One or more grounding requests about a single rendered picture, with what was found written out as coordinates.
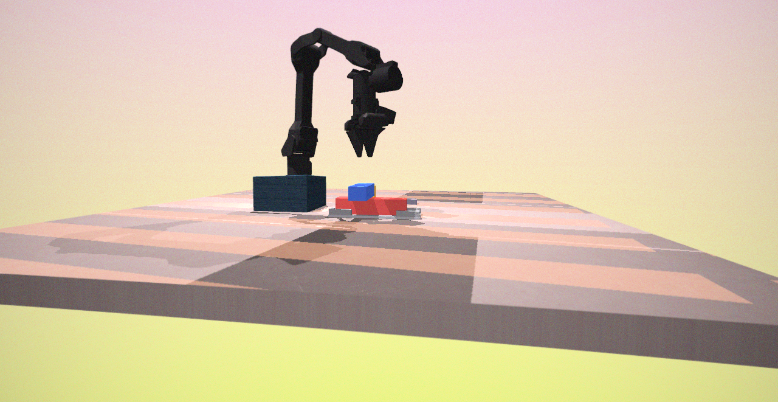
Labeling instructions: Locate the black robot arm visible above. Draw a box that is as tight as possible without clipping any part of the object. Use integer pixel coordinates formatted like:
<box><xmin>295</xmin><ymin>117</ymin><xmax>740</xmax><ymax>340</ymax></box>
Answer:
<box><xmin>281</xmin><ymin>27</ymin><xmax>403</xmax><ymax>176</ymax></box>

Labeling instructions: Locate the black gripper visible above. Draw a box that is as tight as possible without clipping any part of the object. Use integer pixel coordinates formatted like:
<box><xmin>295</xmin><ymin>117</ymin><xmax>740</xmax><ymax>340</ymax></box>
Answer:
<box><xmin>345</xmin><ymin>93</ymin><xmax>388</xmax><ymax>158</ymax></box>

